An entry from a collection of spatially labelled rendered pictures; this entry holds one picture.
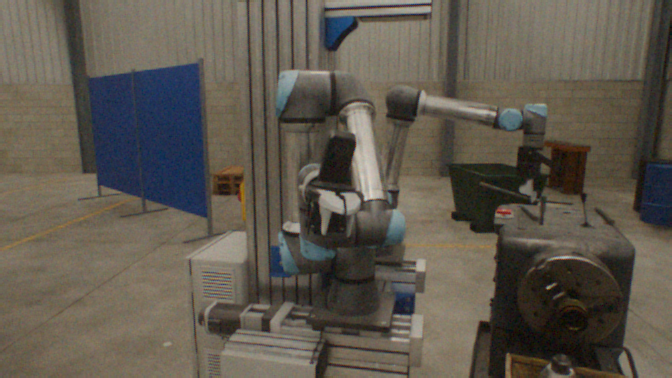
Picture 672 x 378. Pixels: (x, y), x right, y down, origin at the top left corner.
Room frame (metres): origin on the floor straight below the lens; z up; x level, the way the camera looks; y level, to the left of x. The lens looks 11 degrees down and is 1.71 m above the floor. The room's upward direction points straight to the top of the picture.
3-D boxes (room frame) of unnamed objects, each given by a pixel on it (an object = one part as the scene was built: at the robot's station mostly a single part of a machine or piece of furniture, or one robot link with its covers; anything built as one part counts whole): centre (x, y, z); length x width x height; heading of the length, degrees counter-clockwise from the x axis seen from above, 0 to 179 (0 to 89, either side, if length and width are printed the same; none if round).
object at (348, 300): (1.16, -0.05, 1.21); 0.15 x 0.15 x 0.10
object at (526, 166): (1.62, -0.73, 1.52); 0.09 x 0.08 x 0.12; 69
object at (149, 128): (7.10, 3.21, 1.18); 4.12 x 0.80 x 2.35; 48
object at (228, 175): (9.22, 2.06, 0.22); 1.25 x 0.86 x 0.44; 179
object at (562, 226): (1.78, -0.93, 1.06); 0.59 x 0.48 x 0.39; 158
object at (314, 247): (0.88, 0.02, 1.46); 0.11 x 0.08 x 0.11; 99
